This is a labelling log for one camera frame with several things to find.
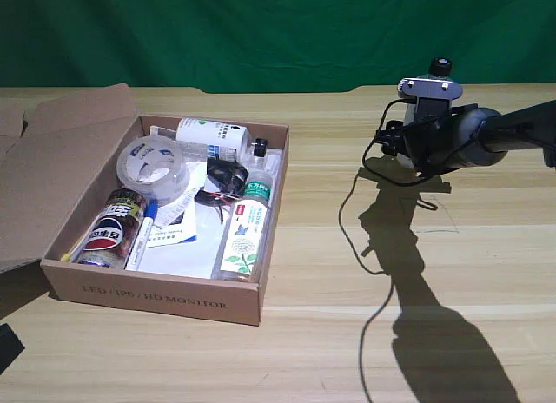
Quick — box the clear plastic packaging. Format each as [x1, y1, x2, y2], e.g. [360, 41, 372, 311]
[247, 145, 287, 181]

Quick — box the white bottle with blue label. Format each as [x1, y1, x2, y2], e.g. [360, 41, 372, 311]
[175, 117, 270, 159]

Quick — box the clear tape roll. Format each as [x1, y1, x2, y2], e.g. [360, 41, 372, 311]
[116, 136, 189, 201]

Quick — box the black fan with wires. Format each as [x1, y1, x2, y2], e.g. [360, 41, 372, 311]
[194, 157, 249, 224]

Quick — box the large white paper sheet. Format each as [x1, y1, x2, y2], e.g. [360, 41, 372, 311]
[138, 159, 229, 279]

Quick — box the white marker with blue cap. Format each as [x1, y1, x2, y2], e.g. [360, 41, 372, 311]
[124, 199, 160, 272]

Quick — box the green cloth backdrop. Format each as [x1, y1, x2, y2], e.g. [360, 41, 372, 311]
[0, 0, 556, 95]

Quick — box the yellow stick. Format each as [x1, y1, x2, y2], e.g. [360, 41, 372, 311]
[60, 241, 84, 263]

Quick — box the clear bottle with green label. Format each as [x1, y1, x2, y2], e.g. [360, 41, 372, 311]
[211, 170, 274, 282]

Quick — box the brown cardboard box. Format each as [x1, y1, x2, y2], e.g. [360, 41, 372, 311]
[0, 83, 291, 327]

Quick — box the white printed receipt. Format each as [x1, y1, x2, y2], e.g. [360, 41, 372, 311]
[154, 188, 197, 230]

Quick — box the black camera cable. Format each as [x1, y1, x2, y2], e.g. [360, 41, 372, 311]
[337, 99, 440, 403]

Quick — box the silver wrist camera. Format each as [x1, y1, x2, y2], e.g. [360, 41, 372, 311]
[398, 76, 464, 122]

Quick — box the black block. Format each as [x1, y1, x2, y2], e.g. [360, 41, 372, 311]
[0, 323, 26, 375]

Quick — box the Pepsi can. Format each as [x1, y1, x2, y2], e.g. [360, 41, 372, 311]
[76, 188, 149, 269]

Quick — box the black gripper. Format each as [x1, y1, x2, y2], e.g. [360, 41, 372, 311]
[381, 111, 474, 178]

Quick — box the white leaflet with blue edge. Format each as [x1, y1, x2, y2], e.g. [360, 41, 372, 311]
[145, 222, 199, 248]

